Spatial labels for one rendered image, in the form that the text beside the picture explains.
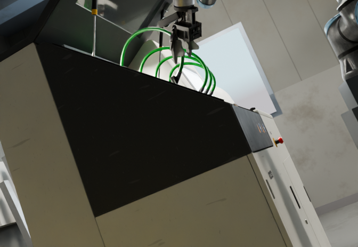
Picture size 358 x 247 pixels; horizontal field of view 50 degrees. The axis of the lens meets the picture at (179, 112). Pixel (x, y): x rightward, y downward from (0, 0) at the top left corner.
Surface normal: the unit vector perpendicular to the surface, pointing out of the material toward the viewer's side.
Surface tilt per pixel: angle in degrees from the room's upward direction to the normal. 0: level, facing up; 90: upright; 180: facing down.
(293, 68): 90
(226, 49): 90
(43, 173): 90
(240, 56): 90
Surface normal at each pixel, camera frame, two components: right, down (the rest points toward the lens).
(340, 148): -0.26, -0.08
